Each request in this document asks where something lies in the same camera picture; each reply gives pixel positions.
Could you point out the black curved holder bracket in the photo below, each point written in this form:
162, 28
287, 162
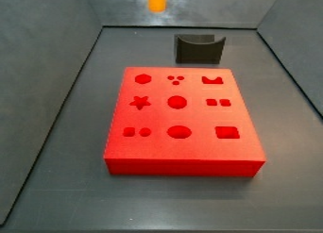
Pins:
200, 49

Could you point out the red foam shape-sorter block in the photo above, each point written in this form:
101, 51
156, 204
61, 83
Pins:
181, 124

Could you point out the yellow oval peg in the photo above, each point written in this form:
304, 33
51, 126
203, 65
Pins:
157, 5

